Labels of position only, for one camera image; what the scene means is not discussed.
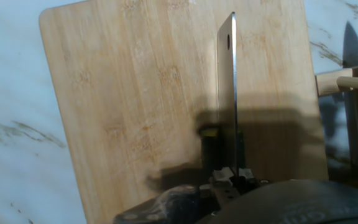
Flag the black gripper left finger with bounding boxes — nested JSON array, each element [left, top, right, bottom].
[[209, 166, 241, 208]]

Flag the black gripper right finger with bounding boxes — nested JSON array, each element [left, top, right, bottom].
[[237, 167, 270, 192]]

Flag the green cucumber piece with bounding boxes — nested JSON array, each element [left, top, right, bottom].
[[197, 124, 247, 175]]

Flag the steel cleaver knife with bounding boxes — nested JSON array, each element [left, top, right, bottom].
[[216, 11, 239, 178]]

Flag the wooden cutting board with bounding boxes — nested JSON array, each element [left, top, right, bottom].
[[39, 0, 329, 224]]

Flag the wooden peg knife rack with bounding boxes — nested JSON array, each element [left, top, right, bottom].
[[314, 67, 358, 190]]

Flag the steel kitchen knife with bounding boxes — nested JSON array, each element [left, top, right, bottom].
[[342, 21, 358, 175]]

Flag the white marble pattern mat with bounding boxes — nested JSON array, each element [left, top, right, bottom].
[[0, 0, 358, 224]]

